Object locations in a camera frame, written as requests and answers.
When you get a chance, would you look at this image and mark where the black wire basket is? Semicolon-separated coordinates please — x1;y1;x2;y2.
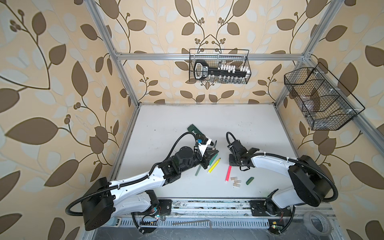
284;62;366;131
189;48;252;85

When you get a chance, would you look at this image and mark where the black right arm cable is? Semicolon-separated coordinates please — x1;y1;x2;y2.
225;131;339;202

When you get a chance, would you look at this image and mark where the green pipe wrench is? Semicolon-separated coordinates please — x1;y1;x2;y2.
187;124;206;140

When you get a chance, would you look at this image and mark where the dark green highlighter cap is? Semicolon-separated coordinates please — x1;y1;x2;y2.
246;177;255;185

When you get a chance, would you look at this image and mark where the aluminium frame rail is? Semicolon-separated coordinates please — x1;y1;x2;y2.
83;0;384;145

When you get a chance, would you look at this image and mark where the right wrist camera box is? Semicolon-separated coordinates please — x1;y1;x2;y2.
231;140;247;156

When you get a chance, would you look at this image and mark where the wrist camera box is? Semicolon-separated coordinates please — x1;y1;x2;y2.
196;139;216;156
231;140;247;156

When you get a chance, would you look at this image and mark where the black wire basket centre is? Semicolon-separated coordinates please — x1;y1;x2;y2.
189;48;252;85

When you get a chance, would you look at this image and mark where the clear tape roll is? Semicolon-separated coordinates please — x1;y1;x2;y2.
303;211;333;237

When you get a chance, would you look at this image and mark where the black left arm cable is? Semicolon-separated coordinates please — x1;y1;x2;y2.
65;131;199;217

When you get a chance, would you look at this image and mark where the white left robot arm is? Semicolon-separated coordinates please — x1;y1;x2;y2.
80;147;219;231

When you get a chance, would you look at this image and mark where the green highlighter pen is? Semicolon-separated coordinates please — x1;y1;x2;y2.
210;155;218;167

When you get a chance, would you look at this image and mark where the metal hex key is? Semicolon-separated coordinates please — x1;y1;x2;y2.
172;220;213;229

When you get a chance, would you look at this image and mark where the black socket set holder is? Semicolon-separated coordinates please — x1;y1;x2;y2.
191;60;252;84

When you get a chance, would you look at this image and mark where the pink highlighter pen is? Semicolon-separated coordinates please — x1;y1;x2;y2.
225;166;232;182

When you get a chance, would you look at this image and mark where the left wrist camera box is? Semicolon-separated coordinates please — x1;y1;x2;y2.
196;139;216;156

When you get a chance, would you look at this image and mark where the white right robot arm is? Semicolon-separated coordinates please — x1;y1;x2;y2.
228;140;339;216

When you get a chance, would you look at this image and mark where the black wire basket right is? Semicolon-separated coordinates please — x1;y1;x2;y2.
284;62;366;131

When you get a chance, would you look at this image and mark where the yellow highlighter pen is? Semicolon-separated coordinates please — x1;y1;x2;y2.
208;158;221;173

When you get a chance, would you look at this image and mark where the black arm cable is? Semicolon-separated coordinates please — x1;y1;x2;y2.
65;131;199;217
225;131;339;202

